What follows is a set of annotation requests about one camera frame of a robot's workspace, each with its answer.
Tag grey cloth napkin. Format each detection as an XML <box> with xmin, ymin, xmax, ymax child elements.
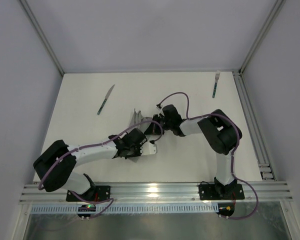
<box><xmin>127</xmin><ymin>109</ymin><xmax>152</xmax><ymax>163</ymax></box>

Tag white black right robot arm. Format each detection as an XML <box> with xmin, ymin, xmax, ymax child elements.
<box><xmin>143</xmin><ymin>104</ymin><xmax>242</xmax><ymax>198</ymax></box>

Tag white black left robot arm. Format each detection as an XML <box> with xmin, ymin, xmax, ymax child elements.
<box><xmin>33</xmin><ymin>128</ymin><xmax>148</xmax><ymax>202</ymax></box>

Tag left controller board with led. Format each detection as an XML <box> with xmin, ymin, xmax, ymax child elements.
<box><xmin>76</xmin><ymin>204</ymin><xmax>96</xmax><ymax>219</ymax></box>

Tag right black connector board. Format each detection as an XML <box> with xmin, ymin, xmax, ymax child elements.
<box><xmin>217</xmin><ymin>203</ymin><xmax>235</xmax><ymax>218</ymax></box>

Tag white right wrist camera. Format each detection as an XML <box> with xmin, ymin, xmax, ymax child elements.
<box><xmin>156</xmin><ymin>104</ymin><xmax>165</xmax><ymax>118</ymax></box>

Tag aluminium front rail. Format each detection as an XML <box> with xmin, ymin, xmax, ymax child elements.
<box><xmin>19</xmin><ymin>181</ymin><xmax>293</xmax><ymax>204</ymax></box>

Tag aluminium rail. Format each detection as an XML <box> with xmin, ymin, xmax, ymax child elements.
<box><xmin>232</xmin><ymin>71</ymin><xmax>277</xmax><ymax>182</ymax></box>
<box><xmin>19</xmin><ymin>181</ymin><xmax>293</xmax><ymax>204</ymax></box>

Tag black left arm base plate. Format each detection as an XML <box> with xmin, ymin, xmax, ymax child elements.
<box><xmin>66</xmin><ymin>185</ymin><xmax>111</xmax><ymax>203</ymax></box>

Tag green handled knife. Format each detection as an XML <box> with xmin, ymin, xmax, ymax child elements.
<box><xmin>97</xmin><ymin>85</ymin><xmax>115</xmax><ymax>115</ymax></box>

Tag slotted grey cable duct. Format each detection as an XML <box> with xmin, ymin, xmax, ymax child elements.
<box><xmin>30</xmin><ymin>202</ymin><xmax>218</xmax><ymax>215</ymax></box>

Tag green handled fork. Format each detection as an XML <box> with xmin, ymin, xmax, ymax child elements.
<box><xmin>212</xmin><ymin>70</ymin><xmax>221</xmax><ymax>98</ymax></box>

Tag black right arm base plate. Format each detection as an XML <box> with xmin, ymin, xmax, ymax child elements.
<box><xmin>198</xmin><ymin>182</ymin><xmax>245</xmax><ymax>201</ymax></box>

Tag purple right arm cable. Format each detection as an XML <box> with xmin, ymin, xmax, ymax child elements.
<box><xmin>155</xmin><ymin>91</ymin><xmax>260</xmax><ymax>221</ymax></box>

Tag aluminium right side rail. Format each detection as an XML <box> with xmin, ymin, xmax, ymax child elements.
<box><xmin>232</xmin><ymin>71</ymin><xmax>277</xmax><ymax>182</ymax></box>

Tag aluminium right corner post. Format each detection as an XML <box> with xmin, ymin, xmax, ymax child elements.
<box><xmin>238</xmin><ymin>0</ymin><xmax>286</xmax><ymax>75</ymax></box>

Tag aluminium corner post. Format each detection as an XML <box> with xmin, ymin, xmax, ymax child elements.
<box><xmin>238</xmin><ymin>0</ymin><xmax>286</xmax><ymax>75</ymax></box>
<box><xmin>17</xmin><ymin>0</ymin><xmax>65</xmax><ymax>77</ymax></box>

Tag aluminium left corner post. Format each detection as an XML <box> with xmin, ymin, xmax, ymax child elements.
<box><xmin>17</xmin><ymin>0</ymin><xmax>65</xmax><ymax>77</ymax></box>

